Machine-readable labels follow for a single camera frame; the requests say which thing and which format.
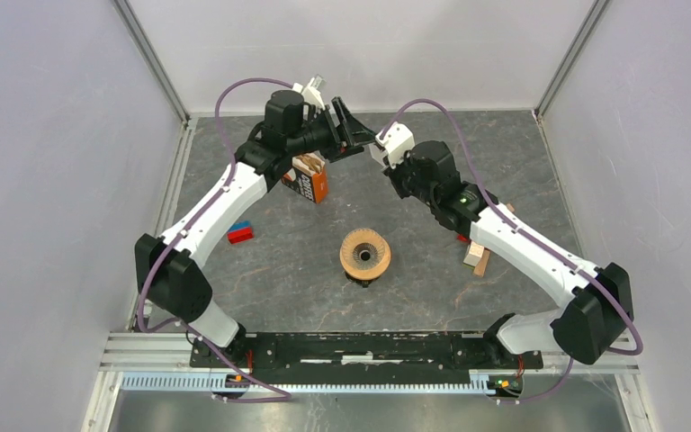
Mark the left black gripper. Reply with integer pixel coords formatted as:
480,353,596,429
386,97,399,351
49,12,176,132
287,97,379,164

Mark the clear glass dripper cone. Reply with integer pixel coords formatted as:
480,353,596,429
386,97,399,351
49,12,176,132
345,229,387,269

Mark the dark glass carafe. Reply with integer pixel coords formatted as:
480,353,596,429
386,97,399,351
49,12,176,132
345,274,379,288

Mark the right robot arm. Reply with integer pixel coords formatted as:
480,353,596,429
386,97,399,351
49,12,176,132
370,140,633,367

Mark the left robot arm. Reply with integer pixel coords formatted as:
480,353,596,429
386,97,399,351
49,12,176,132
134,89,375,367

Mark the orange coffee filter box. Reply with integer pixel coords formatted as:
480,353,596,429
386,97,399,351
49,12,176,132
281,153,328,203

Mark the brown flat wooden block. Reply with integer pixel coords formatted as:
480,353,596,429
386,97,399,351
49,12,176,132
473,248,490,277

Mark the red blue toy brick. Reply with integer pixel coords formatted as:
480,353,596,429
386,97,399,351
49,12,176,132
226,220,255,245

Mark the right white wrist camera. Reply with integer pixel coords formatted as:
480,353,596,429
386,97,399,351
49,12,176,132
368,122,416,169

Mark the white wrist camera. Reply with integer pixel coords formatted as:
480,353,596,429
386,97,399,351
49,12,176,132
368,122,416,169
292,74,329,121

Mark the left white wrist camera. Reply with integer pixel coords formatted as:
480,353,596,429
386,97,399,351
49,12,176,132
292,74,329,121

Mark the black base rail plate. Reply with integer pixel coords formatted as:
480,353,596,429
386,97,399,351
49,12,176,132
189,331,544,386

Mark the white slotted cable duct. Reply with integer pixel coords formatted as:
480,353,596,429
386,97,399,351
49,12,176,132
120,370,525,395

